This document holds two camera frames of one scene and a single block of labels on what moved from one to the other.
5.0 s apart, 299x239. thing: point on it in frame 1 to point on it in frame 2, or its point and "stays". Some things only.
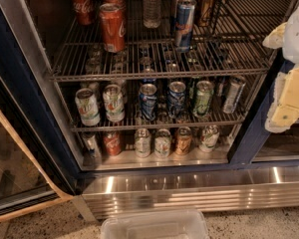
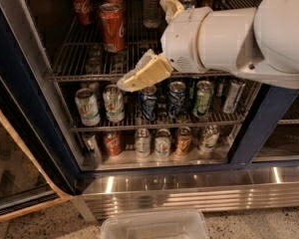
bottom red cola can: (113, 143) stays
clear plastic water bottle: (151, 6) stays
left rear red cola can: (82, 0) stays
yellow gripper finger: (275, 39) to (179, 39)
